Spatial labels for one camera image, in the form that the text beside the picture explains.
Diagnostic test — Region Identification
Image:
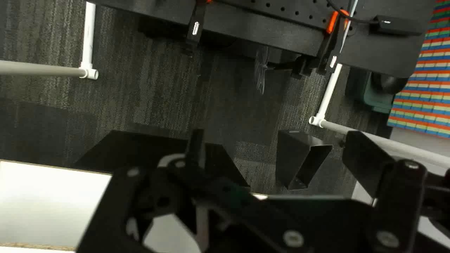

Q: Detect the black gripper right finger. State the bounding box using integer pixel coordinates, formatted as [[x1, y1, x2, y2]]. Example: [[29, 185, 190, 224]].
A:
[[342, 130, 398, 198]]

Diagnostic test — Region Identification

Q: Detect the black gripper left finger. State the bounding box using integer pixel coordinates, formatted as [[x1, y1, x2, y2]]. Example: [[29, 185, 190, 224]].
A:
[[186, 127, 207, 170]]

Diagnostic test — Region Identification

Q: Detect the green object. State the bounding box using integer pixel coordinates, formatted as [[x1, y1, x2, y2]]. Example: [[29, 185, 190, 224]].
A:
[[349, 67, 411, 115]]

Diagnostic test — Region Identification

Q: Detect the white pvc pole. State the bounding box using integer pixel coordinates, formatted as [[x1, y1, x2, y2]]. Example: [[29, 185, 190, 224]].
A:
[[0, 0, 100, 81], [308, 61, 450, 175]]

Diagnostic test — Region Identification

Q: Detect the black hood box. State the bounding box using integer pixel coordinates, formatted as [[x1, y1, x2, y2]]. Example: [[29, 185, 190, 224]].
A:
[[274, 129, 333, 191]]

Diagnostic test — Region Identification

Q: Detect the colourful striped panel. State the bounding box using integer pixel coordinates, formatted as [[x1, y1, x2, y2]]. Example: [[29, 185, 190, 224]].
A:
[[387, 0, 450, 140]]

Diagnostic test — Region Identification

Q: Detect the black clamp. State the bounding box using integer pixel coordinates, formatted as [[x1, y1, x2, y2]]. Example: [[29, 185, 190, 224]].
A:
[[183, 0, 208, 49]]

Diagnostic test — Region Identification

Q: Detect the small black device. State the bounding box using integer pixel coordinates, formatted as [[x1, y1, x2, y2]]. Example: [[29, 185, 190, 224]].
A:
[[370, 15, 426, 36]]

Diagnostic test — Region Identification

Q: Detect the orange clamp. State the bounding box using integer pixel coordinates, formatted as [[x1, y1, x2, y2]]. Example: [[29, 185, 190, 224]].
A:
[[321, 7, 351, 73]]

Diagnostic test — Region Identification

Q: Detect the black perforated table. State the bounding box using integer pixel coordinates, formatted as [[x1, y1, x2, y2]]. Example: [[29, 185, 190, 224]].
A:
[[100, 0, 434, 78]]

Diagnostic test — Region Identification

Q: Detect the white shelf cabinet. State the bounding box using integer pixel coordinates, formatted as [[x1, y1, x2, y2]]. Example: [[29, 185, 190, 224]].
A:
[[0, 158, 112, 250]]

